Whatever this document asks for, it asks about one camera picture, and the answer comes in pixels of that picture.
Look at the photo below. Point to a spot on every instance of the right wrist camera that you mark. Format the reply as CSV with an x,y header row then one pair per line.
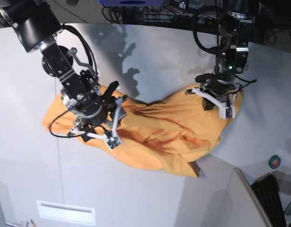
x,y
113,142

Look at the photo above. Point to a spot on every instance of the green tape roll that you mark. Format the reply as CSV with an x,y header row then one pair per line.
x,y
274,162

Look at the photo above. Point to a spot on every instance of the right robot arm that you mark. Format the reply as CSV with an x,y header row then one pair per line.
x,y
36,27

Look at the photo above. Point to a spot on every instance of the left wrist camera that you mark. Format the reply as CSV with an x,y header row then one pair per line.
x,y
227,112

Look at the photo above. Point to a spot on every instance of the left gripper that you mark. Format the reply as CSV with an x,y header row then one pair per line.
x,y
216,86

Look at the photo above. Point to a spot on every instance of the black keyboard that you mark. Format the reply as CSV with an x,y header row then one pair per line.
x,y
267,192

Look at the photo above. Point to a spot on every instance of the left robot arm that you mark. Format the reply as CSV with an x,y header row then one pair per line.
x,y
234,25

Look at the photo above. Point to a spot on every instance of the orange t-shirt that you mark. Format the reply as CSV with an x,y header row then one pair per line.
x,y
166,135

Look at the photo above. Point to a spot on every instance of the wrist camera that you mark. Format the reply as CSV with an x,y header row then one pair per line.
x,y
113,142
227,112

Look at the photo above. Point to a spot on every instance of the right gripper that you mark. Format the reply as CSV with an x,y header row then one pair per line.
x,y
97,115

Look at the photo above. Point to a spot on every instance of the white partition board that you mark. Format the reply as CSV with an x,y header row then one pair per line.
x,y
246,208

